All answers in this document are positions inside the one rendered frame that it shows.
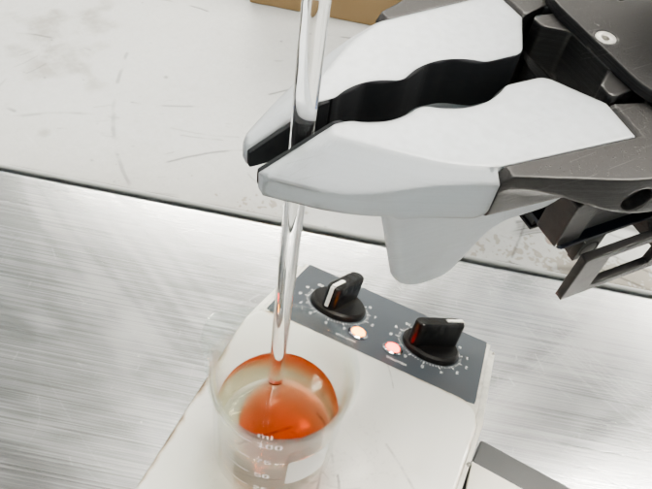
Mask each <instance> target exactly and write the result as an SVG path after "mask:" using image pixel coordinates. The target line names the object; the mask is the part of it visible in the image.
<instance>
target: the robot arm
mask: <svg viewBox="0 0 652 489"><path fill-rule="evenodd" d="M293 91H294V84H293V85H292V86H291V87H290V88H289V89H288V90H287V91H285V92H284V93H283V94H282V95H281V96H280V97H279V98H278V99H277V100H276V101H275V102H274V103H273V105H272V106H271V107H270V108H269V109H268V110H267V111H266V112H265V113H264V114H263V115H262V117H261V118H260V119H259V120H258V121H257V122H256V123H255V124H254V125H253V126H252V127H251V128H250V130H249V131H248V132H247V133H246V135H245V137H244V142H243V158H244V161H245V163H246V164H248V166H249V167H252V166H256V165H260V164H264V163H266V164H264V165H263V166H261V167H259V168H258V170H257V183H258V188H259V189H260V191H261V193H262V195H263V196H267V197H271V198H275V199H279V200H281V201H285V202H290V203H295V204H299V205H303V206H307V207H310V208H314V209H319V210H324V211H328V212H340V213H347V214H357V215H368V216H381V220H382V226H383V233H384V239H385V244H386V250H387V256H388V262H389V269H390V273H391V275H392V277H393V278H394V279H395V280H396V281H398V282H400V283H403V284H418V283H422V282H426V281H428V280H431V279H434V278H437V277H440V276H442V275H444V274H445V273H447V272H448V271H449V270H451V269H452V268H453V267H454V266H455V265H456V264H457V263H458V262H459V261H460V260H461V258H462V257H463V256H464V255H465V254H466V253H467V252H468V251H469V250H470V249H471V248H472V247H473V246H474V245H475V244H476V243H477V242H478V240H479V239H480V238H481V237H482V236H483V235H484V234H486V233H487V232H488V231H489V230H490V229H492V228H493V227H495V226H496V225H498V224H500V223H501V222H503V221H505V220H508V219H510V218H513V217H515V216H518V215H519V216H520V218H521V219H522V220H523V221H524V223H525V224H526V225H527V227H528V228H529V229H530V230H531V229H534V228H537V227H538V228H539V229H540V230H541V231H542V233H543V234H544V235H545V236H544V239H545V241H546V242H547V243H548V244H549V245H553V246H554V247H555V246H556V247H557V248H559V249H564V250H565V251H566V252H567V253H568V257H569V258H570V260H571V261H573V260H576V259H577V261H576V262H575V264H574V265H573V267H572V268H571V270H570V272H569V273H568V275H567V276H566V278H565V279H564V281H563V282H562V284H561V285H560V287H559V288H558V290H557V291H556V293H555V294H556V295H557V296H558V298H559V299H560V300H563V299H565V298H568V297H570V296H572V295H575V294H578V293H580V292H583V291H586V290H588V289H591V288H594V287H596V286H599V285H602V284H604V283H607V282H609V281H612V280H615V279H617V278H619V277H623V276H626V275H629V274H631V273H634V272H637V271H639V270H642V269H644V268H647V267H650V266H652V0H403V1H401V2H399V3H397V4H396V5H394V6H392V7H390V8H388V9H386V10H385V11H383V12H381V14H380V15H379V17H378V18H377V20H376V21H375V24H374V25H372V26H370V27H368V28H366V29H365V30H363V31H361V32H360V33H358V34H356V35H355V36H353V37H351V38H350V39H348V40H347V41H345V42H344V43H343V44H341V45H340V46H338V47H337V48H336V49H334V50H333V51H332V52H330V53H329V54H328V55H327V56H325V57H324V62H323V70H322V78H321V85H320V93H319V100H318V108H317V116H316V123H315V131H314V133H313V134H311V135H310V136H308V137H307V138H305V139H303V140H302V141H301V142H300V143H298V144H297V145H295V146H293V147H292V148H290V149H288V146H289V135H290V124H291V113H292V102H293ZM631 225H633V226H634V227H635V228H636V229H637V231H638V232H639V234H637V235H634V236H631V237H629V238H626V239H623V240H621V241H618V242H615V243H612V244H608V245H605V246H602V247H599V248H597V247H598V245H599V244H600V243H601V241H602V240H603V238H604V236H605V235H606V234H608V233H611V232H614V231H617V230H620V229H622V228H625V227H628V226H631ZM646 244H650V245H651V246H650V247H649V248H648V250H647V251H646V252H645V253H644V255H643V256H642V257H639V258H637V259H635V260H632V261H630V262H627V263H624V264H622V265H619V266H616V267H613V268H611V269H608V270H605V271H603V272H600V273H599V271H600V270H601V269H602V267H603V266H604V264H605V263H606V262H607V260H608V259H609V257H612V256H614V255H617V254H620V253H623V252H625V251H628V250H631V249H634V248H636V247H639V246H642V245H646Z"/></svg>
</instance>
